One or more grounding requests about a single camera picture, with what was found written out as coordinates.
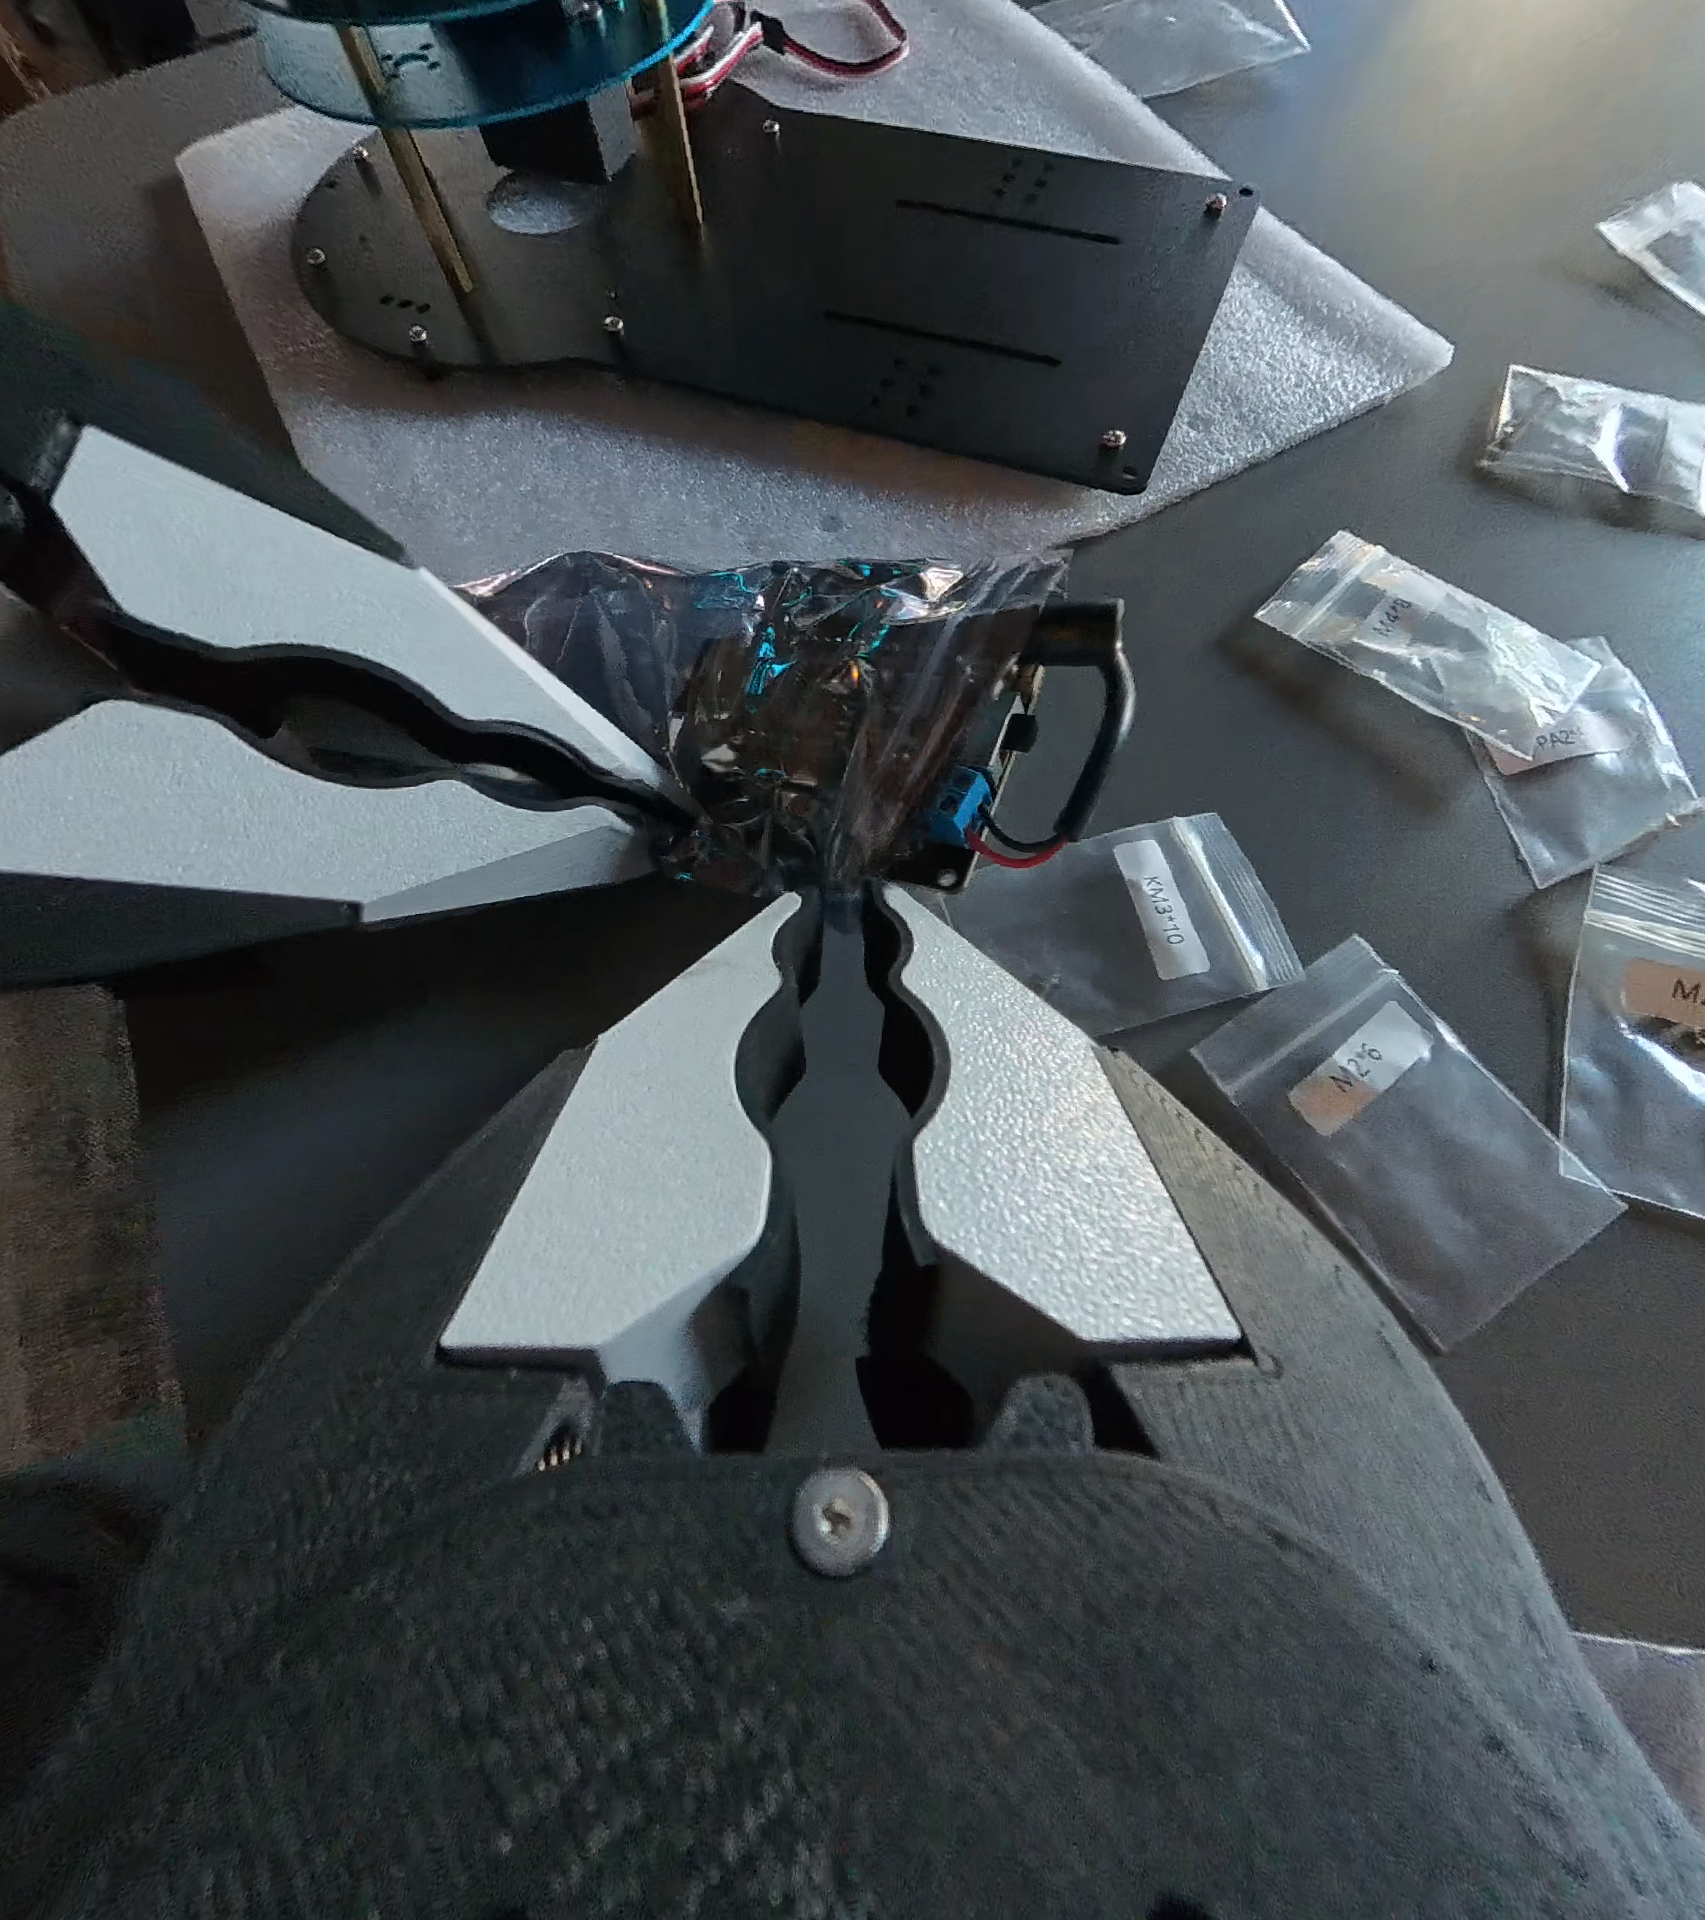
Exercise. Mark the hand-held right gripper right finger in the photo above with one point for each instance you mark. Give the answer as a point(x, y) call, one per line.
point(1078, 1200)

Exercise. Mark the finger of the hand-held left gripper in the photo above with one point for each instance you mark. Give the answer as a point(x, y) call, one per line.
point(283, 587)
point(193, 811)

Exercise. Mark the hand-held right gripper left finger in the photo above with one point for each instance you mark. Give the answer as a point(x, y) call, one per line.
point(613, 1200)

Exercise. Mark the silver plastic parts bag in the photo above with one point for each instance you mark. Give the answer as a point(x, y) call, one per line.
point(764, 647)

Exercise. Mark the black circuit board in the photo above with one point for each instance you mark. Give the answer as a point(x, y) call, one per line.
point(824, 751)

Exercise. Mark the blue toy robot arm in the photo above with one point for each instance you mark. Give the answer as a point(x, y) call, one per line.
point(493, 60)

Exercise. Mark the scattered small clear parts bags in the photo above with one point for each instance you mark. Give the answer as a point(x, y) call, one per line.
point(1394, 1111)

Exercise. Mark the white foam sheet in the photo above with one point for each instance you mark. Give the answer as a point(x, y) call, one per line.
point(1303, 361)

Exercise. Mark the black metal base plate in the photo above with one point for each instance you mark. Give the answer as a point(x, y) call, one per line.
point(913, 271)

